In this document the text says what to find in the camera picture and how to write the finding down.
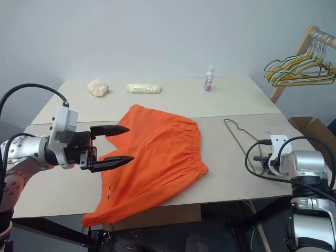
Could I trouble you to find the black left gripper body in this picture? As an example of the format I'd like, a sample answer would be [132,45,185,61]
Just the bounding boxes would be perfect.
[64,130,98,171]

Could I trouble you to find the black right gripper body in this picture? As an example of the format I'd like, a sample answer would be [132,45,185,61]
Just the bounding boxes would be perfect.
[253,154,274,170]

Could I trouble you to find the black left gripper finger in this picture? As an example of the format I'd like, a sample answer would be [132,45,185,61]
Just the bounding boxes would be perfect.
[90,125,131,140]
[86,155,135,174]

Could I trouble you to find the thin wire hanger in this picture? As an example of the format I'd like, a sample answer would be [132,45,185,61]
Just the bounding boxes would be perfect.
[224,119,274,175]

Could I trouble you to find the orange shorts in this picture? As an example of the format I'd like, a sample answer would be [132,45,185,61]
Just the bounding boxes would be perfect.
[81,104,210,228]

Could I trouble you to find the open brown cardboard box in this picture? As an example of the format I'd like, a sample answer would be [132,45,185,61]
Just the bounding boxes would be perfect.
[288,116,336,159]

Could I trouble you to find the wooden clothes rack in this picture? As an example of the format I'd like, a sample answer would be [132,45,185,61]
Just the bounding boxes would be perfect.
[269,25,336,104]

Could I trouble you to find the thin wooden slat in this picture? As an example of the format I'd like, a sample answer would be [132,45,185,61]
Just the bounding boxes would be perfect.
[248,201,271,252]

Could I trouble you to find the white spray bottle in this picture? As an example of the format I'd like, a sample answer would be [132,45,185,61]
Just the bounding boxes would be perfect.
[203,65,215,93]

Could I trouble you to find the dark rounded shape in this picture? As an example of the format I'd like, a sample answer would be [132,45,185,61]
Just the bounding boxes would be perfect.
[183,234,209,252]

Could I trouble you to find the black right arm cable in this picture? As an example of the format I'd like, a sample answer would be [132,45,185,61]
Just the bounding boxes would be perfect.
[245,136,336,203]

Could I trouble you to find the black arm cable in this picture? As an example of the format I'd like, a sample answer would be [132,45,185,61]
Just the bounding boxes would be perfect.
[0,83,70,211]
[245,136,336,203]

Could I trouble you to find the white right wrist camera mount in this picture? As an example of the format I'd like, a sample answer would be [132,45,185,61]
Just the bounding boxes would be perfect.
[268,134,292,176]

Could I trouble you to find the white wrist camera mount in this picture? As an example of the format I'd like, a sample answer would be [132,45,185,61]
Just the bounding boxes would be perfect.
[268,134,292,176]
[49,104,79,169]

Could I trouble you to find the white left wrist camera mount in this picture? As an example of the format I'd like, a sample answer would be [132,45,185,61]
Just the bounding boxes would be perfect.
[49,104,79,169]

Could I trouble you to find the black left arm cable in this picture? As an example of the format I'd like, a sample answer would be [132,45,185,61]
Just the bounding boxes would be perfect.
[0,83,70,211]

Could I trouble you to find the black metal table frame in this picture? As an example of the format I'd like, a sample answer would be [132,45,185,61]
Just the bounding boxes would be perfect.
[12,199,292,248]

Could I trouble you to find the green wire hanger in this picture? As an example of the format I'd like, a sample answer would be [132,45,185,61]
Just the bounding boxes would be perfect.
[264,30,336,88]

